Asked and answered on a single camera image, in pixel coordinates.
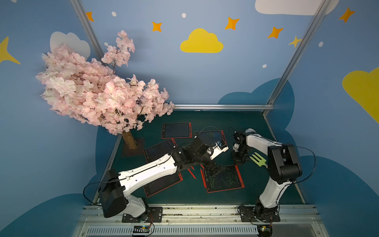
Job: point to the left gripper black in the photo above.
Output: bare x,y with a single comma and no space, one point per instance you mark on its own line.
208,161

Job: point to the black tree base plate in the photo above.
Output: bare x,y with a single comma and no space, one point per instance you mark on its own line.
127,152

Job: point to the circuit board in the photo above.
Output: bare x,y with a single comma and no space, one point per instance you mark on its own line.
142,231
264,231

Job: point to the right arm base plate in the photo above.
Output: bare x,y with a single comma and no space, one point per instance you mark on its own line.
247,214

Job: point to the pink cherry blossom tree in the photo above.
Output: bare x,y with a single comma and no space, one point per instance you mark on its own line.
91,92

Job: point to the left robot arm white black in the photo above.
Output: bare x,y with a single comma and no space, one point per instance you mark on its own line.
116,188

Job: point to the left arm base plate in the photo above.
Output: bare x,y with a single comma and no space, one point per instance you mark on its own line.
152,214

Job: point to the right circuit board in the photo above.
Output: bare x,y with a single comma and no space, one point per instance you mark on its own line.
264,231

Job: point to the aluminium rail frame front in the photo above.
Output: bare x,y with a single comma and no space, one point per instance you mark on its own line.
204,220

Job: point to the red tablet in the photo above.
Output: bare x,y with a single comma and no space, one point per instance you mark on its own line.
211,138
176,130
157,151
229,179
162,183

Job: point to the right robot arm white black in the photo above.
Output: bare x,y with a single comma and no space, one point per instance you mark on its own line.
281,161

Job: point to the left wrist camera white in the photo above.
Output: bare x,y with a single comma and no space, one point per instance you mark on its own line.
217,149

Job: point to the aluminium back rail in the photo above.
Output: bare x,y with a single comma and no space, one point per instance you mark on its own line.
224,107

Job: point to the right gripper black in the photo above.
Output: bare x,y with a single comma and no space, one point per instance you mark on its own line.
239,154

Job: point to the left circuit board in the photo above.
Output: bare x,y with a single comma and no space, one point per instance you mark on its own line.
142,231

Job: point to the silver tin can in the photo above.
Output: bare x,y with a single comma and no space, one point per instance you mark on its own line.
250,130

